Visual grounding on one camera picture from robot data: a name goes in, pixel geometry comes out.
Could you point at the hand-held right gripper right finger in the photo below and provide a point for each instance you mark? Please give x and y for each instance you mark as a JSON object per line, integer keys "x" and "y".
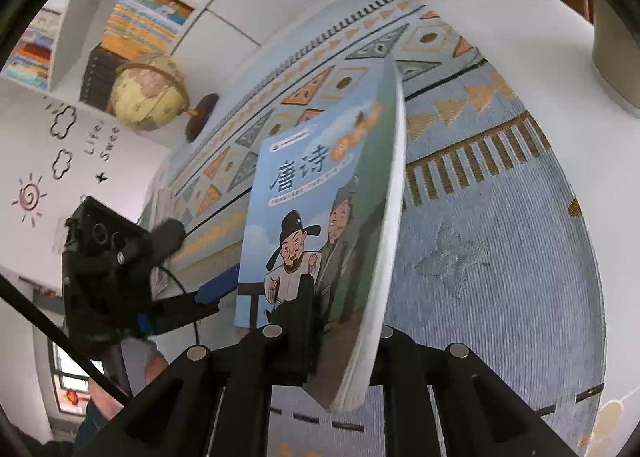
{"x": 400, "y": 364}

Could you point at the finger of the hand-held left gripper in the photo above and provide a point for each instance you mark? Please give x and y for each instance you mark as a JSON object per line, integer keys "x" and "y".
{"x": 215, "y": 287}
{"x": 165, "y": 237}

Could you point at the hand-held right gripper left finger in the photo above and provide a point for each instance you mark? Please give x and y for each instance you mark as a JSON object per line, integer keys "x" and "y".
{"x": 295, "y": 337}

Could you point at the light blue cartoon cover book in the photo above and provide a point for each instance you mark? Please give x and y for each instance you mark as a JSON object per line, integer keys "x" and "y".
{"x": 320, "y": 197}

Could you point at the person's left forearm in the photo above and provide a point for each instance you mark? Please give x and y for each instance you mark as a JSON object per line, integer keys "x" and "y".
{"x": 95, "y": 432}

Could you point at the row of dark books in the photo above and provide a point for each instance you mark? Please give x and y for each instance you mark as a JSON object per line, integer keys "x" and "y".
{"x": 97, "y": 79}

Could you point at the row of orange yellow books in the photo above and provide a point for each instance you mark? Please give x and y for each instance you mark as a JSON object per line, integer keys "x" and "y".
{"x": 145, "y": 22}

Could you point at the row of colourful books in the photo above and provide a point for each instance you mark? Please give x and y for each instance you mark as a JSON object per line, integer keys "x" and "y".
{"x": 35, "y": 47}

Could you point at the person's left hand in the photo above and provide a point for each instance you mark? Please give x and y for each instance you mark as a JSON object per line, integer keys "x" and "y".
{"x": 155, "y": 367}

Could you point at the window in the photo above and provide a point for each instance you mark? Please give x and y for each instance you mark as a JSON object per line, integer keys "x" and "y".
{"x": 67, "y": 377}

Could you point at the yellow desk globe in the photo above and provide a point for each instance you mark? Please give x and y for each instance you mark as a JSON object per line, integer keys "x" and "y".
{"x": 145, "y": 94}

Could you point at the patterned rug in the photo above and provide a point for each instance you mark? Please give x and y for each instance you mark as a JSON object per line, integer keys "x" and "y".
{"x": 500, "y": 237}

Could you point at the beige cylindrical bin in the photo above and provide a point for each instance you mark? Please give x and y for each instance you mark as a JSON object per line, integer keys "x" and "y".
{"x": 617, "y": 57}

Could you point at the black wall decals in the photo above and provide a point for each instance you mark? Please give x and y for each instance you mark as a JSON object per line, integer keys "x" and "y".
{"x": 102, "y": 178}

